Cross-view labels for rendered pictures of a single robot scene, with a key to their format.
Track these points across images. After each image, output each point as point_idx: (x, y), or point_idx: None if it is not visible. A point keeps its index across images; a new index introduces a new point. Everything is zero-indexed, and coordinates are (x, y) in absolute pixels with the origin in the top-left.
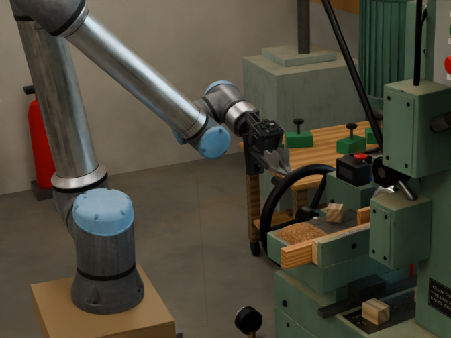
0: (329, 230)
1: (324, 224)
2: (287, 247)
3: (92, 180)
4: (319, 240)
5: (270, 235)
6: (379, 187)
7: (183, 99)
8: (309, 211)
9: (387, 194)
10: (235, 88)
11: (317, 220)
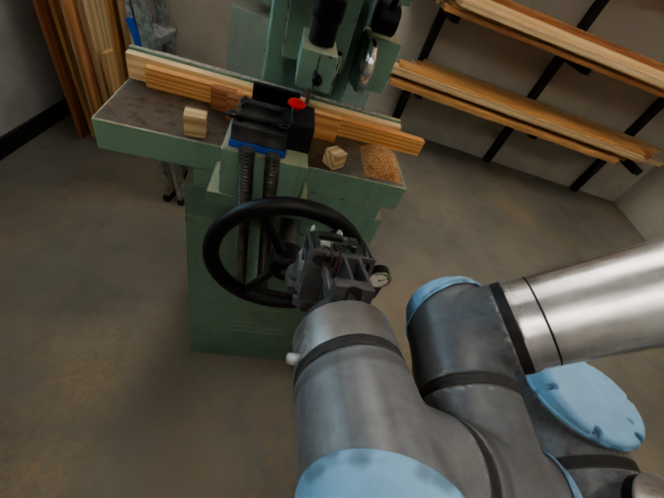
0: (352, 158)
1: (348, 165)
2: (419, 139)
3: (647, 475)
4: (396, 124)
5: (404, 185)
6: (376, 49)
7: (596, 257)
8: (294, 244)
9: (386, 40)
10: (356, 424)
11: (350, 172)
